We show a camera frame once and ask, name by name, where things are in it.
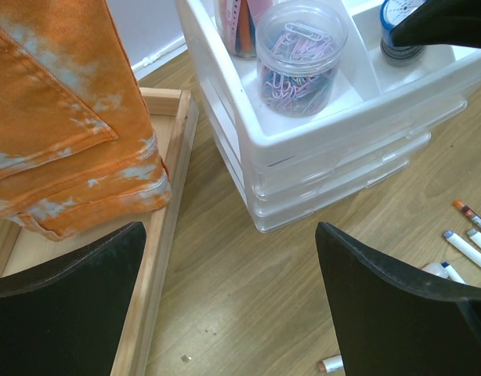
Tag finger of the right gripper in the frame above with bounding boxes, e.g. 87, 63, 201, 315
392, 0, 481, 49

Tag wooden clothes rack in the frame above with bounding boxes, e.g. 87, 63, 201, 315
0, 88, 199, 375

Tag lavender cap marker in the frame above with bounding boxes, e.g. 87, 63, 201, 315
443, 230, 481, 269

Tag grey cap marker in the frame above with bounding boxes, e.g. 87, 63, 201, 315
467, 229, 481, 249

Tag blue grey stamp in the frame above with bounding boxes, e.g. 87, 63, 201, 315
378, 0, 432, 67

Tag orange pink highlighter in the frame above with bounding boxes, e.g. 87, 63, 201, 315
421, 262, 449, 279

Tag brown tip white marker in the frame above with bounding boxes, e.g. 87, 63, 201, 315
317, 355, 344, 374

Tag orange bleached shorts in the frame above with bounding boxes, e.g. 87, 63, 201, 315
0, 1, 171, 240

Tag red orange pen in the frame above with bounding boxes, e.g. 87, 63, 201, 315
453, 200, 481, 230

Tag paper clip jar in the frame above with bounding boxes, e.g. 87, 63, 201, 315
255, 1, 348, 118

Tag white drawer organizer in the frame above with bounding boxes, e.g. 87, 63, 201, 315
175, 1, 481, 232

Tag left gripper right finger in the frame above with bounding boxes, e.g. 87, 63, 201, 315
315, 222, 481, 375

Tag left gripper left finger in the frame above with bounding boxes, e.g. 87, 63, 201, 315
0, 222, 146, 375

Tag dark blue cap pen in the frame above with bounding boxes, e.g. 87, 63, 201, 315
441, 262, 466, 284

